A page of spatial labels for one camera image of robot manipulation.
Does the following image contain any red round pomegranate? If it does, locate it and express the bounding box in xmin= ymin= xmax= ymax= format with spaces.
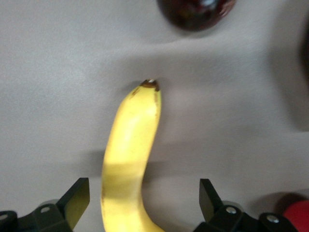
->
xmin=281 ymin=199 xmax=309 ymax=232

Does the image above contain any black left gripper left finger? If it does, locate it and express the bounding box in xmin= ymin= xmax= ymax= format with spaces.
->
xmin=0 ymin=178 xmax=90 ymax=232

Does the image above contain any dark purple mangosteen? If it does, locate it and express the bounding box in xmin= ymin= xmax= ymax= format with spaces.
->
xmin=156 ymin=0 xmax=236 ymax=32

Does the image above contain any brown table cover sheet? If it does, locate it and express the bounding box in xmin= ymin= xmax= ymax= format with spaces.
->
xmin=0 ymin=0 xmax=309 ymax=232

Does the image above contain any yellow banana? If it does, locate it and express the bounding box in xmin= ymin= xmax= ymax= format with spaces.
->
xmin=100 ymin=79 xmax=166 ymax=232

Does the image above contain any red orange mango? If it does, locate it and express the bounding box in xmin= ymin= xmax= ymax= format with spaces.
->
xmin=300 ymin=21 xmax=309 ymax=83

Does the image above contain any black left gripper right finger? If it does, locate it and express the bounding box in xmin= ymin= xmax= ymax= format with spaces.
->
xmin=193 ymin=178 xmax=300 ymax=232

